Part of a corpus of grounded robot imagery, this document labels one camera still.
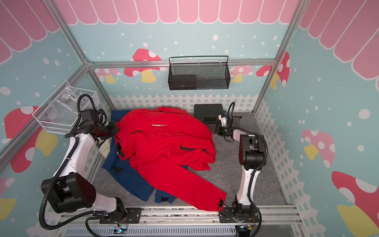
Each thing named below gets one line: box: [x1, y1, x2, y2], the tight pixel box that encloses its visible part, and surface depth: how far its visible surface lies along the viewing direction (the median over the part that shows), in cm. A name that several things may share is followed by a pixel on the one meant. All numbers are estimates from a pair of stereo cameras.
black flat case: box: [193, 103, 225, 124], surface depth 119 cm
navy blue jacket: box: [102, 109, 189, 204], surface depth 85 cm
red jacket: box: [114, 106, 227, 212], surface depth 87 cm
